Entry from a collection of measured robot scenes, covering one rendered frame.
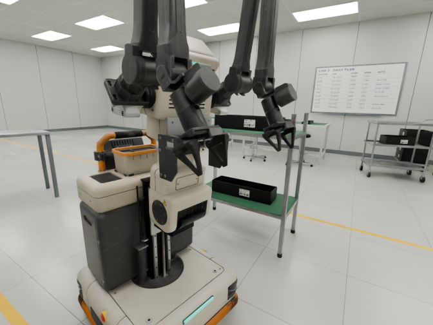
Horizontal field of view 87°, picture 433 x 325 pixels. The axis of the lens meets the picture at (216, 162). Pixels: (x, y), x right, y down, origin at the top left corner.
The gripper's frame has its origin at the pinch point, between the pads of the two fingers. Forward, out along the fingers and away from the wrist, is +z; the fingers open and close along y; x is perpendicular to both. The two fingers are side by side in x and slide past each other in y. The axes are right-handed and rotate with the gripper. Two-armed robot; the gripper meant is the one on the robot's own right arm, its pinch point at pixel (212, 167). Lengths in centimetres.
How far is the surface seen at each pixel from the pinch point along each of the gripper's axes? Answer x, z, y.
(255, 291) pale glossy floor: 68, 78, 72
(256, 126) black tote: 48, -24, 125
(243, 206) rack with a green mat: 79, 31, 111
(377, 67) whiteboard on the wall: -40, -89, 603
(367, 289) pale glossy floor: 18, 107, 119
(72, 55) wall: 774, -665, 394
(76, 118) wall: 894, -457, 380
